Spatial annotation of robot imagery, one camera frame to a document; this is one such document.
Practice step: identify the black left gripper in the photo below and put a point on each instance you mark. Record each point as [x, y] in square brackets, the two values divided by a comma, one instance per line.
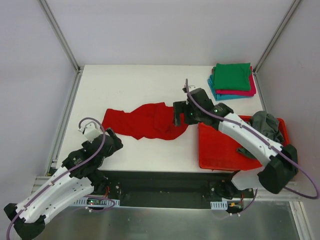
[115, 141]

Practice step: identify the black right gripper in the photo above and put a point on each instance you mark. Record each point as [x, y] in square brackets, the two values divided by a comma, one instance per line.
[180, 110]

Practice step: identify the red t-shirt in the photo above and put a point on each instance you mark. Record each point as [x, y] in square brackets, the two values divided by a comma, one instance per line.
[151, 121]

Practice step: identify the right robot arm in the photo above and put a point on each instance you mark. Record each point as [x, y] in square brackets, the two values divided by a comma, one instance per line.
[279, 163]

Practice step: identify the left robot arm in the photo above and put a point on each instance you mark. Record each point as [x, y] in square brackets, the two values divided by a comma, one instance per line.
[78, 176]

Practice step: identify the teal folded t-shirt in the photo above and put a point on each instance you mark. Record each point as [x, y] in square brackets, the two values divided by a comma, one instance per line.
[220, 96]

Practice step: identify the red plastic tray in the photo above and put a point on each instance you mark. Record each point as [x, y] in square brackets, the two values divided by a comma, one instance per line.
[217, 151]

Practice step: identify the green folded t-shirt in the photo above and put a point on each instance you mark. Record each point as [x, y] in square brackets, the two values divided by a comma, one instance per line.
[234, 76]

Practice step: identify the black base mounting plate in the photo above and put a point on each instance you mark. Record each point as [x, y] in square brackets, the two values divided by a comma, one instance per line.
[179, 190]

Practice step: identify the magenta folded t-shirt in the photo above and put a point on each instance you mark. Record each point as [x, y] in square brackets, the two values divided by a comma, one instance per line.
[240, 92]

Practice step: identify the grey crumpled t-shirt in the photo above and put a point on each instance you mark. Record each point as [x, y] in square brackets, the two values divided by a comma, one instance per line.
[268, 125]

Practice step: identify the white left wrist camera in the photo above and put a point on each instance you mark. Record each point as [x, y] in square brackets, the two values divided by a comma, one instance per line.
[90, 131]

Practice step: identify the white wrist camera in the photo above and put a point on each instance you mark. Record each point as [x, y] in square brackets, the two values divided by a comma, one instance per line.
[90, 131]
[190, 88]

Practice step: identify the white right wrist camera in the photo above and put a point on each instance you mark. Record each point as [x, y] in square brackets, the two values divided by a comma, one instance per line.
[190, 88]

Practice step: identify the left white cable duct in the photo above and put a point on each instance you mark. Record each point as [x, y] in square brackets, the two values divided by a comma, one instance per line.
[95, 202]

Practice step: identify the white cable duct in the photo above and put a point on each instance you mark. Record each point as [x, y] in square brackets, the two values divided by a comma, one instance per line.
[219, 205]
[95, 202]

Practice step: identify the right white cable duct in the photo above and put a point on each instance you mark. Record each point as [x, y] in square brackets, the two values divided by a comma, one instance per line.
[219, 205]

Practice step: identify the left aluminium frame post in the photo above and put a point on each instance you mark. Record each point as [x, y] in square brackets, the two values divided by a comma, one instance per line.
[59, 34]

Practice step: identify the aluminium frame post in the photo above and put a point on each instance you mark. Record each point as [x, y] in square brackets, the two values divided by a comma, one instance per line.
[59, 34]
[278, 33]

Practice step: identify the right aluminium frame post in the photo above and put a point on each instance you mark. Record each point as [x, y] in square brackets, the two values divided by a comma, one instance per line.
[278, 33]

